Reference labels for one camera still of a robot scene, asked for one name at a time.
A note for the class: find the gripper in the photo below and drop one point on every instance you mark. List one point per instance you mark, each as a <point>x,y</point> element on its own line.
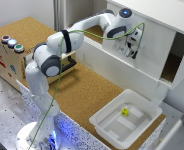
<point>124,42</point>

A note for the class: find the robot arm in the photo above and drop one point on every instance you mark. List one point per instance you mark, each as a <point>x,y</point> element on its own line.
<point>72,40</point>

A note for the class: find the white cabinet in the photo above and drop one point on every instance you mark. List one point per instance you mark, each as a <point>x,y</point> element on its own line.
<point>148,10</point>

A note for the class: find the yellow block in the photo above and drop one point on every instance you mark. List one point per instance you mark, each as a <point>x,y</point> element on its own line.
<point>125,112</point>

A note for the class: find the white plastic box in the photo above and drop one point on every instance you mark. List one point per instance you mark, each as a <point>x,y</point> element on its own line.
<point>125,125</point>

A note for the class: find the wooden drawer box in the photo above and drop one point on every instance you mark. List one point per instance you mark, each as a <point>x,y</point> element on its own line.
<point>22,30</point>

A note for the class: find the green button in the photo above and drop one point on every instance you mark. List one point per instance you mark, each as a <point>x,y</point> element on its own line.
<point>19,48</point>

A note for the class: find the blue button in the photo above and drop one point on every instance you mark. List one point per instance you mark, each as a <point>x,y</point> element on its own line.
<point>12,42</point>

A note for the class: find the red button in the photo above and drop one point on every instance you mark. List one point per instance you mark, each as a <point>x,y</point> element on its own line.
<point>5,38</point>

